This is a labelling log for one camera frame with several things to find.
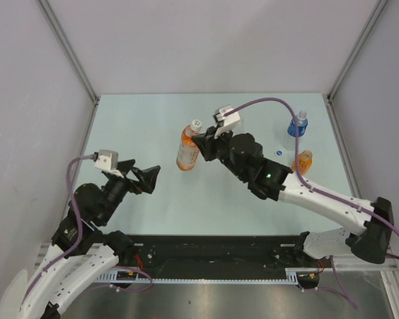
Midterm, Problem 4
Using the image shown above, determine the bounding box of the orange juice bottle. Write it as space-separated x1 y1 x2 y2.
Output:
291 150 313 175

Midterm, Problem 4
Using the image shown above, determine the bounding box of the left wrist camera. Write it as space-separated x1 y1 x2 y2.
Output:
94 150 123 177

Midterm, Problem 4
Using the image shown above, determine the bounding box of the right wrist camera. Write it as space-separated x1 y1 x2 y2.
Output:
213 104 243 139

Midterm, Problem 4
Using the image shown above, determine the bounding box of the aluminium frame post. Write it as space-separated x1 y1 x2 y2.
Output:
36 0 98 104
326 0 390 100

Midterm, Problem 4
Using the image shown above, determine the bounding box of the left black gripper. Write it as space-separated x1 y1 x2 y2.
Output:
98 158 160 223

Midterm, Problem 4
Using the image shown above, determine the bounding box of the left aluminium frame post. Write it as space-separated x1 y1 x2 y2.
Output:
36 0 98 104

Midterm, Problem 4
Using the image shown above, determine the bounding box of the orange drink bottle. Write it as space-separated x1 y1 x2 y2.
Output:
176 120 202 171

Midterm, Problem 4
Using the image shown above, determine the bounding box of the right aluminium frame post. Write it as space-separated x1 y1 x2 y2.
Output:
326 0 390 100

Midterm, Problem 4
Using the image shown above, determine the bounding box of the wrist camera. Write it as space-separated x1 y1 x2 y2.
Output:
213 104 243 139
94 150 123 177

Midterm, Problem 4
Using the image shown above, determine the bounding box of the white cable duct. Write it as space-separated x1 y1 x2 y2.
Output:
92 268 323 285

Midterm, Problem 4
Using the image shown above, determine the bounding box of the blue drink bottle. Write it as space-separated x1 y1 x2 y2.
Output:
287 111 308 138

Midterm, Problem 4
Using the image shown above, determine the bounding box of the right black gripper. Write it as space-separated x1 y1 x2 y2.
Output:
194 124 247 181

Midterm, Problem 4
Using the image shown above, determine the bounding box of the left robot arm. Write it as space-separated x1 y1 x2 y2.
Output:
0 151 161 318

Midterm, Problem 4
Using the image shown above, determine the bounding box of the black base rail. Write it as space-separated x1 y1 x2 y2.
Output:
122 234 331 282

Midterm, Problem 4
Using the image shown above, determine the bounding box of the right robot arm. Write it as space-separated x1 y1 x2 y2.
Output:
192 127 393 266

